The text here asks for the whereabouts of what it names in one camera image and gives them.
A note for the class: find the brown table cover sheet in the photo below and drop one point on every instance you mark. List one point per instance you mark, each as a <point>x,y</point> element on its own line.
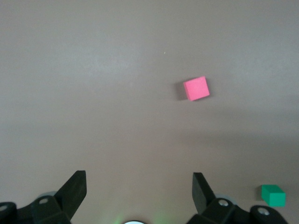
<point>93,70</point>

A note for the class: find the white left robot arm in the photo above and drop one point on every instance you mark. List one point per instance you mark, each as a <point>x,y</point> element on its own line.
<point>134,222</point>

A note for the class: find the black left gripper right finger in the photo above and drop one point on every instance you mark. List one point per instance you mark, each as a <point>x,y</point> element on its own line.
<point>203,198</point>

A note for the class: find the green foam cube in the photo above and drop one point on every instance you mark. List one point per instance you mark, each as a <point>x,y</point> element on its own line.
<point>273,197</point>

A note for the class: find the pink foam cube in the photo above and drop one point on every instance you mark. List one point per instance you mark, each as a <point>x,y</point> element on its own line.
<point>196,88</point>

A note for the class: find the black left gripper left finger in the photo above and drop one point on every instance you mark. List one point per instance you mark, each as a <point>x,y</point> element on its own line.
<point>70,193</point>

